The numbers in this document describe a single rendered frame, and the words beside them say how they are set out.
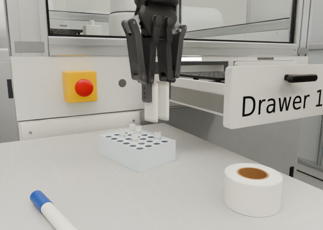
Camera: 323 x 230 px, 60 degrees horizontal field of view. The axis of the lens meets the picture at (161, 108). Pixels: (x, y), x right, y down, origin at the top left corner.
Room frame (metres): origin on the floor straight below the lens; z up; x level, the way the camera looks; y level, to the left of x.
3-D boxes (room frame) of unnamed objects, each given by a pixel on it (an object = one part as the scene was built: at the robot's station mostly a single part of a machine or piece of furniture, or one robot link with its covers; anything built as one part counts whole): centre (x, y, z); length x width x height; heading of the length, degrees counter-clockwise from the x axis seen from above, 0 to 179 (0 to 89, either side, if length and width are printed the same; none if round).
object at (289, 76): (0.53, -0.25, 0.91); 0.07 x 0.04 x 0.01; 118
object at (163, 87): (0.50, 0.00, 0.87); 0.03 x 0.01 x 0.07; 43
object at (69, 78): (0.66, 0.19, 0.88); 0.07 x 0.05 x 0.07; 118
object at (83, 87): (0.63, 0.18, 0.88); 0.04 x 0.03 x 0.04; 118
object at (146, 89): (0.47, 0.03, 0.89); 0.03 x 0.01 x 0.05; 133
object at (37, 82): (1.28, 0.10, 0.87); 1.02 x 0.95 x 0.14; 118
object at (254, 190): (0.33, -0.11, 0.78); 0.07 x 0.07 x 0.04
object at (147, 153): (0.50, 0.05, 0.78); 0.12 x 0.08 x 0.04; 43
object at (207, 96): (0.74, -0.14, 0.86); 0.40 x 0.26 x 0.06; 28
